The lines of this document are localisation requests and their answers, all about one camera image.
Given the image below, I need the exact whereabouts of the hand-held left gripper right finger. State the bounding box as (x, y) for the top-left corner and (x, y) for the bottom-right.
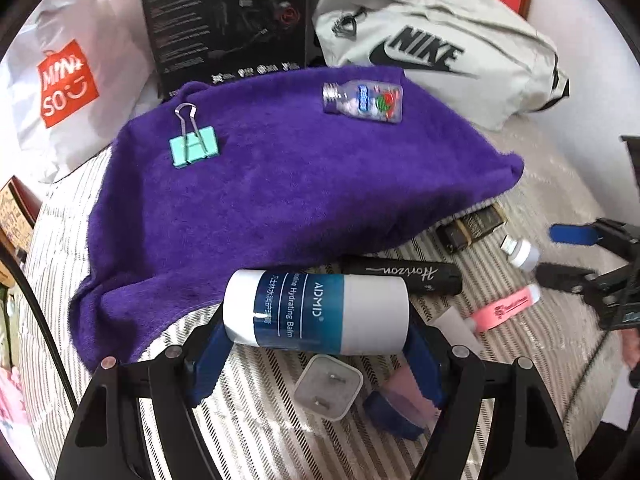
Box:
(399, 326), (576, 480)

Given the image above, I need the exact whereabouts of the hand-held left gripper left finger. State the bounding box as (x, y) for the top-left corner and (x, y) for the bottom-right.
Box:
(54, 310), (237, 480)

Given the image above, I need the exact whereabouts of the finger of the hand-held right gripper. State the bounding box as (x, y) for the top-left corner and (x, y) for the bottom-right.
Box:
(534, 261), (608, 307)
(548, 217), (640, 257)

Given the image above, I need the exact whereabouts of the pink blue-capped container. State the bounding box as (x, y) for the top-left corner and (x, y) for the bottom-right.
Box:
(362, 365), (443, 442)

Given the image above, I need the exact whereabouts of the small white tube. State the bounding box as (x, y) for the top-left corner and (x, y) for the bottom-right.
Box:
(431, 307), (485, 353)

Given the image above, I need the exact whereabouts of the small white bottle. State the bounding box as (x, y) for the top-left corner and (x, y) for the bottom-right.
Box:
(500, 234), (540, 272)

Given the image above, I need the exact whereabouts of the pink lip gloss tube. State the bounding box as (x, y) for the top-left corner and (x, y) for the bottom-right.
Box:
(470, 282), (543, 335)

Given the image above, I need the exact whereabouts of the white and blue balm bottle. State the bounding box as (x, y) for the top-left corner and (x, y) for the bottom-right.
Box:
(222, 269), (412, 356)

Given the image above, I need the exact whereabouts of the black tube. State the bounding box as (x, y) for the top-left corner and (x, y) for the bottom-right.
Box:
(342, 255), (463, 298)

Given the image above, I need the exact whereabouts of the white charger plug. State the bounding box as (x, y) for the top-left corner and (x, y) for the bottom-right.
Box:
(293, 355), (363, 421)

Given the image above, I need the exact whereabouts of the dark brown gold tube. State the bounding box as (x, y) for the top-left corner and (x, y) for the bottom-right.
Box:
(437, 206), (507, 255)

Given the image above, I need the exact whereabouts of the teal binder clip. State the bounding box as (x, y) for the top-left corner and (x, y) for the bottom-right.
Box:
(169, 102), (221, 168)

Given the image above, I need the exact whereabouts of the small clear candy bottle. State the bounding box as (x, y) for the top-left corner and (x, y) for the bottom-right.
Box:
(322, 80), (405, 125)

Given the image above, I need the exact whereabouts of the person's right hand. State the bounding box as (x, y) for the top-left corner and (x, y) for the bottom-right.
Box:
(621, 327), (640, 388)

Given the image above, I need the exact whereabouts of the striped bed sheet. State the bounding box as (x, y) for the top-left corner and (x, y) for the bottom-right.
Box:
(15, 115), (640, 480)

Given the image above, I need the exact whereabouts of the purple towel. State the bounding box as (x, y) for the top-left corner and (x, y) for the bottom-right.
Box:
(70, 65), (526, 373)

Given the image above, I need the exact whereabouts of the grey sling bag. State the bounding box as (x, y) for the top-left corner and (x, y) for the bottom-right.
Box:
(312, 0), (571, 131)

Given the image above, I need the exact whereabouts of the brown cardboard notebook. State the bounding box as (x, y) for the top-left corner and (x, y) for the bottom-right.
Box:
(0, 175), (45, 281)

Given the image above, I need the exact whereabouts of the white shopping bag red logo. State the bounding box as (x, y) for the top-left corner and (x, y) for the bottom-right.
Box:
(0, 0), (166, 183)

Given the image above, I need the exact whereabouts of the black product box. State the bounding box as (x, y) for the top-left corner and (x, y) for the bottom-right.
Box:
(137, 0), (310, 101)

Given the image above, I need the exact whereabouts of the black cable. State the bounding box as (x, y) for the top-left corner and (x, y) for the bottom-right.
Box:
(0, 240), (78, 413)

